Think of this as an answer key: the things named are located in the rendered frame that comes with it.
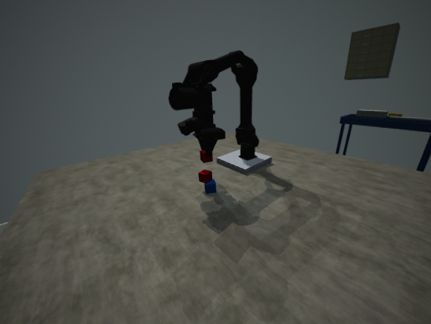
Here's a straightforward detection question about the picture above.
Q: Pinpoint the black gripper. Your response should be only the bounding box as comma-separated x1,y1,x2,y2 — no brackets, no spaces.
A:
192,107,226,158

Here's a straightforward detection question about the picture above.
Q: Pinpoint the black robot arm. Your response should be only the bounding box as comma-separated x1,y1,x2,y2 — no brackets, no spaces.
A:
169,50,260,160

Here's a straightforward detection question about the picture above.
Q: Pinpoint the blue cube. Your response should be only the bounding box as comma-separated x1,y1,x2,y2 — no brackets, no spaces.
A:
205,179,216,194

